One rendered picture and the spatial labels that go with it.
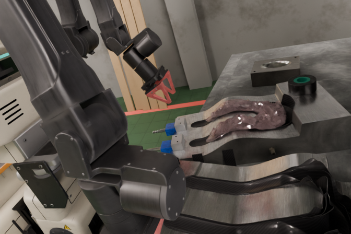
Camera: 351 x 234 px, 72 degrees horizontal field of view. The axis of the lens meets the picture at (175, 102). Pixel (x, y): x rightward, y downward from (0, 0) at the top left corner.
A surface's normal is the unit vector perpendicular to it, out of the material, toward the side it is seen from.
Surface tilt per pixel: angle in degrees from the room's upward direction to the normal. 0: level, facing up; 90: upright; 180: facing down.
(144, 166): 13
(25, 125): 98
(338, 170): 0
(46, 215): 90
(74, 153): 80
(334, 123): 90
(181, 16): 90
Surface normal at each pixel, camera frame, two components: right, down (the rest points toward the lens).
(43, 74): -0.40, 0.17
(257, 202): -0.65, -0.74
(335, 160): -0.28, -0.86
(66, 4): -0.15, 0.49
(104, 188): 0.34, 0.41
